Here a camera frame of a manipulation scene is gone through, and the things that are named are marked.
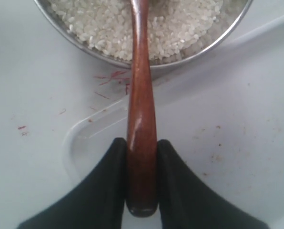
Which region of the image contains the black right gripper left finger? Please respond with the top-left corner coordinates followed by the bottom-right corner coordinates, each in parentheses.
top-left (18, 138), bottom-right (126, 229)

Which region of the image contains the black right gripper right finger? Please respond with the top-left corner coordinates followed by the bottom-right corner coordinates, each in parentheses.
top-left (157, 140), bottom-right (268, 229)

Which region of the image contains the brown wooden spoon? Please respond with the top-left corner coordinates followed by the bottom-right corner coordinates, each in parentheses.
top-left (124, 0), bottom-right (160, 218)

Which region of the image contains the steel bowl of rice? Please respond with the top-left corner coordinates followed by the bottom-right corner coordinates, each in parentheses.
top-left (35, 0), bottom-right (252, 70)

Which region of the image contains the white rectangular tray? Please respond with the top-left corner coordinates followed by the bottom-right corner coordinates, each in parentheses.
top-left (63, 11), bottom-right (284, 229)

